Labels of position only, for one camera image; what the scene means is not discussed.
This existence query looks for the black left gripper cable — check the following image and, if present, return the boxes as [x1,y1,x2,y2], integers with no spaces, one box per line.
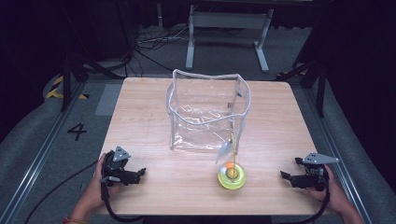
[100,181,145,224]

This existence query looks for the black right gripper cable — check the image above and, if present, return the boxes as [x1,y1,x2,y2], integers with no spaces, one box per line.
[274,174,332,224]

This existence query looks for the person's right hand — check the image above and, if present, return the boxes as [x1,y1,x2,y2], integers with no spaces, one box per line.
[302,163,347,215]

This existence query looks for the yellow black floor tape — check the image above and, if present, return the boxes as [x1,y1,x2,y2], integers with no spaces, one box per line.
[45,75,91,101]

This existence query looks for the white metal table frame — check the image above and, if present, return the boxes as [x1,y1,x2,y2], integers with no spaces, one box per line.
[185,4,276,75]

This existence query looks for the tangle of floor cables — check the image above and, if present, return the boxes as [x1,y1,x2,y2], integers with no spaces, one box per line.
[125,24,244,78]

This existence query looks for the person's left hand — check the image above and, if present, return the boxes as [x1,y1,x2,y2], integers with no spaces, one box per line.
[88,151,125,209]

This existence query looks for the grey metal floor rail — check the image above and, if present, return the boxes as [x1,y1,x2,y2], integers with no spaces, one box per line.
[0,81,89,224]
[299,86,375,224]

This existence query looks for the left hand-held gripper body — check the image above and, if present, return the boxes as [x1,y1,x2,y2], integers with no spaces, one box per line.
[100,146,140,188]

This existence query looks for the thin black floor cable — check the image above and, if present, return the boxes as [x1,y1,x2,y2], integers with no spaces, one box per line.
[23,159,100,224]

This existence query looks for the red gold bracelet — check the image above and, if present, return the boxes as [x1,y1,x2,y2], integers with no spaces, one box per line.
[63,217,89,224]

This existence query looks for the clear plastic bag white trim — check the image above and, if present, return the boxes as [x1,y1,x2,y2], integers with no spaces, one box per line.
[165,68,252,155]

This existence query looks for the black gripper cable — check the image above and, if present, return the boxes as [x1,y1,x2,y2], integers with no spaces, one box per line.
[274,174,332,224]
[100,181,145,224]

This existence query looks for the yellow-green propeller toy with stick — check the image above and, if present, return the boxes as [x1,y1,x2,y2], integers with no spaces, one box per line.
[215,130,248,191]

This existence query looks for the black metal stand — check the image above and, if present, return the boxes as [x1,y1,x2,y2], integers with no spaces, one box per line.
[60,50,127,113]
[275,57,329,119]

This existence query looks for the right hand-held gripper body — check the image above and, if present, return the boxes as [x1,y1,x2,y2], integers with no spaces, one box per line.
[294,151,341,192]

